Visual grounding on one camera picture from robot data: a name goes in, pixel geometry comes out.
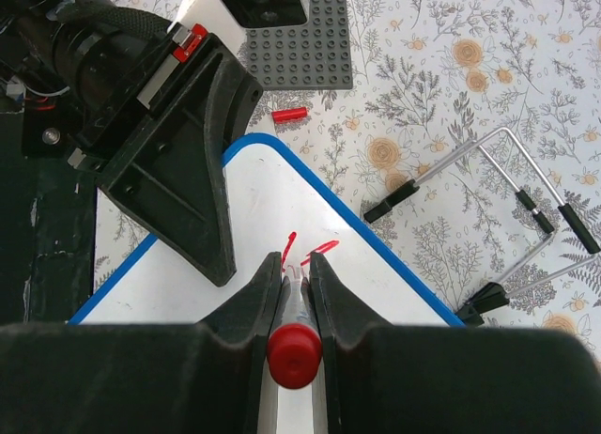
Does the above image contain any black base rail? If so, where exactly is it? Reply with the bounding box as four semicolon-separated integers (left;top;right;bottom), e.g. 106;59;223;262
1;105;97;324

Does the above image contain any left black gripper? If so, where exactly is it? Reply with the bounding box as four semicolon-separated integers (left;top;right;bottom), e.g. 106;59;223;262
1;1;263;287

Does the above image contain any blue framed whiteboard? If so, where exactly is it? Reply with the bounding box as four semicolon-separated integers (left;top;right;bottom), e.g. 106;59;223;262
72;133;458;326

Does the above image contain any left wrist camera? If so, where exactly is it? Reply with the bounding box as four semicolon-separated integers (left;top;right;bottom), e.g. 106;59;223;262
174;0;310;53

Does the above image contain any red marker cap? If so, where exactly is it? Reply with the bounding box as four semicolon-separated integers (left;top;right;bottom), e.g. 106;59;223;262
271;107;308;125

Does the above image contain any floral table mat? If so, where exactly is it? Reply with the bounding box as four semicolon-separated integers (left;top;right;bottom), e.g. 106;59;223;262
93;0;601;374

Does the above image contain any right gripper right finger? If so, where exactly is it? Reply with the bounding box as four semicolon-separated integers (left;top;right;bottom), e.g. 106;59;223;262
310;254;600;433

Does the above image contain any wire whiteboard stand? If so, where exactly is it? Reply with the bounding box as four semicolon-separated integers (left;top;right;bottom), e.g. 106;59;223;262
361;129;600;329

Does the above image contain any red whiteboard marker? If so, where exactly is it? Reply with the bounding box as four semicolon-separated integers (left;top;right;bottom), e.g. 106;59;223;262
267;275;323;390

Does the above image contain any grey studded baseplate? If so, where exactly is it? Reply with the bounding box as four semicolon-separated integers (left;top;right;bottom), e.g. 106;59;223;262
239;0;353;91

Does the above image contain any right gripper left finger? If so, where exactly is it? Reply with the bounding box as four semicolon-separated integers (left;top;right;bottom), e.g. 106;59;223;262
1;253;281;433

